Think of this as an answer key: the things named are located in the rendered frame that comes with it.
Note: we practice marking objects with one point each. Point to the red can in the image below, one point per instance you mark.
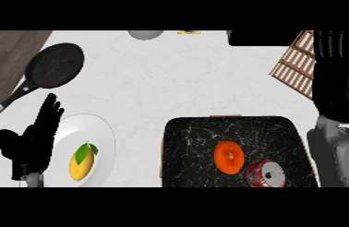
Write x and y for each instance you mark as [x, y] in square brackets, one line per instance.
[268, 175]

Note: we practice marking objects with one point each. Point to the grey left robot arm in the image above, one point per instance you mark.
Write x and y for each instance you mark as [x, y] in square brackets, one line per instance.
[34, 180]

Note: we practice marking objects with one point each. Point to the black frying pan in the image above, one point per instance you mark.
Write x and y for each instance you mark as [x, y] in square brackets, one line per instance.
[55, 66]

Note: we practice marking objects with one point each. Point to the yellow lemon with green leaves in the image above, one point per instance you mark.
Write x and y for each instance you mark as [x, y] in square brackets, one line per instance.
[82, 166]

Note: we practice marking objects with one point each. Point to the small yellow object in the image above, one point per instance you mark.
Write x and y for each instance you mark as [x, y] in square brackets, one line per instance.
[188, 32]

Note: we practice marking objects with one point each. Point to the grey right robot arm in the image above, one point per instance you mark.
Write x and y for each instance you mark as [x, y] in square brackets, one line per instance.
[329, 153]

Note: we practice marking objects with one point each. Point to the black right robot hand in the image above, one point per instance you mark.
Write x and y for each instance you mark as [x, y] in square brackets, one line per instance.
[332, 83]

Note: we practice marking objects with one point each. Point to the orange squash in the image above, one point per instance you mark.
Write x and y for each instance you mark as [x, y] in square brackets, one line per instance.
[230, 157]

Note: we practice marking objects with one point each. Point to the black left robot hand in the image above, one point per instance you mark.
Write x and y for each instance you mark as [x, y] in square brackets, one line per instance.
[36, 135]

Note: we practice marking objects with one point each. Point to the wooden slatted tiered shelf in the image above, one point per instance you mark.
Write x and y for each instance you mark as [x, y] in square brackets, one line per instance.
[298, 67]

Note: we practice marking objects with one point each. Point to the grey bowl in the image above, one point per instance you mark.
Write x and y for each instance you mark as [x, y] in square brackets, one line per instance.
[145, 34]

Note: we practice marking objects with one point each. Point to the black appliance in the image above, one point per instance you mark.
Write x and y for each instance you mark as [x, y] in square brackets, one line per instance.
[259, 37]

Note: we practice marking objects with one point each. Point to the black marbled tray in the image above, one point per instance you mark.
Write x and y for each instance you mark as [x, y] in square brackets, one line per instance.
[196, 150]

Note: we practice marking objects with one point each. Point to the white plate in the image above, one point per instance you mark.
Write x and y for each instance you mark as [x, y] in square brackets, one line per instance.
[98, 135]

